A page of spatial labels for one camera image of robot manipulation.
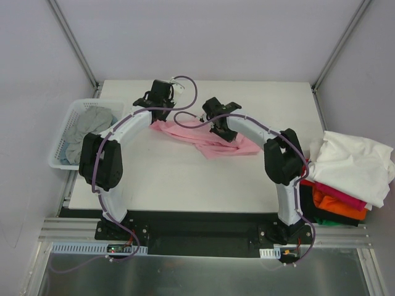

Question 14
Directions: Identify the left slotted cable duct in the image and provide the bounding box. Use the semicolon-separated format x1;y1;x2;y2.
51;242;148;256

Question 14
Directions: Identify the red t shirt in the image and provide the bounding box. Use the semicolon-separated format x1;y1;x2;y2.
301;165;315;187

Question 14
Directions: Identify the orange t shirt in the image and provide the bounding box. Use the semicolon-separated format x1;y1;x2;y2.
312;187;368;220

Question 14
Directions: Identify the left aluminium frame post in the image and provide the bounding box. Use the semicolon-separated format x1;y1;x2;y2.
46;0;101;98

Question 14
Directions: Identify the green t shirt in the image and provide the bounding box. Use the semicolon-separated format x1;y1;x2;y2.
314;217;342;226

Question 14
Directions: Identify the aluminium frame post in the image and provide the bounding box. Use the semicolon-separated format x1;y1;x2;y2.
310;0;374;92
46;0;101;98

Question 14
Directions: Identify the white plastic laundry basket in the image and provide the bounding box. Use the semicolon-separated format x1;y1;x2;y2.
48;99;125;170

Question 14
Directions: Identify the light blue t shirt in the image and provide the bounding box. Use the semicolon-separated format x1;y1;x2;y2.
59;142;81;165

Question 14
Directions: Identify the right slotted cable duct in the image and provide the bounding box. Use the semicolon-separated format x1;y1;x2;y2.
259;247;281;260

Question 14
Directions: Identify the slotted cable duct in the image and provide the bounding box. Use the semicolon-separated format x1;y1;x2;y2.
51;242;148;256
259;247;281;260

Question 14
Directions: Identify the black t shirt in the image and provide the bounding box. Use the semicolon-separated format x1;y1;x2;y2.
299;185;360;227

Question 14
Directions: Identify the white t shirt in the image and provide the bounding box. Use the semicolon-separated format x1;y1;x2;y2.
308;131;394;208

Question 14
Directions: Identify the pink t shirt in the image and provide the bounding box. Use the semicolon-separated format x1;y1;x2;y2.
151;121;262;159

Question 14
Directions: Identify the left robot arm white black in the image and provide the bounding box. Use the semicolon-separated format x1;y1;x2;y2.
79;79;185;240

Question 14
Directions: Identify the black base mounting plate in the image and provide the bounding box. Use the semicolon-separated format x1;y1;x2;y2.
94;210;313;258

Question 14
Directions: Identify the grey t shirt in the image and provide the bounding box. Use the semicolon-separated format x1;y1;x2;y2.
64;105;114;150

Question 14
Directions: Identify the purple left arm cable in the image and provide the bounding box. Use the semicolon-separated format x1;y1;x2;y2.
49;75;198;274

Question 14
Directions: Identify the magenta t shirt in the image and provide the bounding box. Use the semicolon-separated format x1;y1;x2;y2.
315;183;367;211

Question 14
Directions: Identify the aluminium front rail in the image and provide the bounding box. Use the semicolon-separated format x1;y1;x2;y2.
39;217;373;249

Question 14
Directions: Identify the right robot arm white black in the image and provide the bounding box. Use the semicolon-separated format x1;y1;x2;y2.
202;97;306;245

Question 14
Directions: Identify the right aluminium frame post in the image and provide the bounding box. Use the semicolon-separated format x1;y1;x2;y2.
310;0;374;92

